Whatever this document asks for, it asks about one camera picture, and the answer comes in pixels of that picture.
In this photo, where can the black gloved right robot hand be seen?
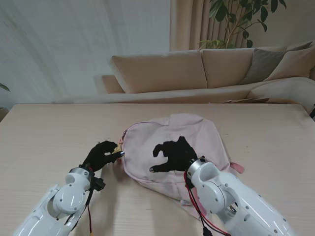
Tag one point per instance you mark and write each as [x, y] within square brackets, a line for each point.
[178, 155]

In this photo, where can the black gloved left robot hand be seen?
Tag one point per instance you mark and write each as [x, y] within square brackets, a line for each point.
[98, 157]

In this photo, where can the yellow backpack charm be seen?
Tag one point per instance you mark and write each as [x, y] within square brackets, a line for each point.
[117, 149]

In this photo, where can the pale pink backpack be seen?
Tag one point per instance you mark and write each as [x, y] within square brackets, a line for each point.
[147, 137]

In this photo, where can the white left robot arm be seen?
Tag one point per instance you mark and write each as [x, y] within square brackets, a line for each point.
[54, 204]

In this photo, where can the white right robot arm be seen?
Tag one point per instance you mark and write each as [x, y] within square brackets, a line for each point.
[233, 196]

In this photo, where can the beige fabric sofa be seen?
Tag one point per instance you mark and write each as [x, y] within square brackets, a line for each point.
[160, 71]

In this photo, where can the white backdrop cloth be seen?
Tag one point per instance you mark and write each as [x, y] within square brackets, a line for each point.
[73, 49]

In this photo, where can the green variegated leafy plant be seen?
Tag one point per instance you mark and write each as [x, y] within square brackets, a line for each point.
[3, 87]

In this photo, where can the grey sofa cushion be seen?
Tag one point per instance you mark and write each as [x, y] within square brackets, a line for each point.
[265, 64]

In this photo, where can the beige loose sofa cushion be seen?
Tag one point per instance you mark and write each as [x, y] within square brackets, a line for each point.
[295, 64]

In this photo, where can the tall green leafy houseplant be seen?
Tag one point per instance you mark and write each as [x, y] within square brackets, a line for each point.
[221, 12]

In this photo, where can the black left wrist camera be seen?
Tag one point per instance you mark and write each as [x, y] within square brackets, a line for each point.
[99, 184]

